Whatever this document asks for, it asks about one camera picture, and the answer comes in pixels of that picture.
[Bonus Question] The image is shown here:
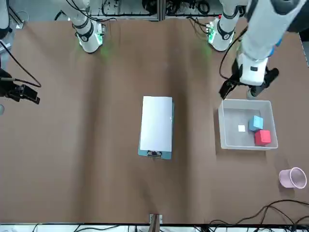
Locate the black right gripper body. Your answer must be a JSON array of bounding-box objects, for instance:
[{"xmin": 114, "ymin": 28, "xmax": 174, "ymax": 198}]
[{"xmin": 0, "ymin": 68, "xmax": 15, "ymax": 97}]

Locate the blue desk lamp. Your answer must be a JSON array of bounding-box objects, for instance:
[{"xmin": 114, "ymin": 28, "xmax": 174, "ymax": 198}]
[{"xmin": 269, "ymin": 37, "xmax": 283, "ymax": 58}]

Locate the clear plastic bin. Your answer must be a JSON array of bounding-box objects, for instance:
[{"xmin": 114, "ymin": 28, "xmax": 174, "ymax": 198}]
[{"xmin": 218, "ymin": 100, "xmax": 279, "ymax": 151}]

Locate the blue cube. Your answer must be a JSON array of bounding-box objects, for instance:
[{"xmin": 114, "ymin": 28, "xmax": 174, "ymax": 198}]
[{"xmin": 248, "ymin": 115, "xmax": 265, "ymax": 132}]

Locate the red cube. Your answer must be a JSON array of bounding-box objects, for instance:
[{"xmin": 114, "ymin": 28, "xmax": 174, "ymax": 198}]
[{"xmin": 254, "ymin": 130, "xmax": 271, "ymax": 146}]

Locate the pink mesh cup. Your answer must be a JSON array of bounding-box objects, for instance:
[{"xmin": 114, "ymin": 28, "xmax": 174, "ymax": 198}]
[{"xmin": 279, "ymin": 166, "xmax": 308, "ymax": 189}]

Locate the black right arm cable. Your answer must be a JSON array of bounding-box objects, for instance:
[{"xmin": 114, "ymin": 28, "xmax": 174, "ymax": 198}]
[{"xmin": 0, "ymin": 40, "xmax": 42, "ymax": 88}]

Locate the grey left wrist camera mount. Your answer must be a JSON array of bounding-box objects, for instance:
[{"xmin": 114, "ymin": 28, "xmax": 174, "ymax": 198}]
[{"xmin": 246, "ymin": 84, "xmax": 264, "ymax": 100}]

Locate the aluminium frame post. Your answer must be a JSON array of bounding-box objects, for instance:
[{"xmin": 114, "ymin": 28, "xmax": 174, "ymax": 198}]
[
  {"xmin": 149, "ymin": 214, "xmax": 163, "ymax": 232},
  {"xmin": 156, "ymin": 0, "xmax": 167, "ymax": 22}
]

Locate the black desk cable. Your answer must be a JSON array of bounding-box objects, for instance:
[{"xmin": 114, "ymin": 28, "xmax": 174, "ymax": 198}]
[{"xmin": 209, "ymin": 199, "xmax": 309, "ymax": 232}]

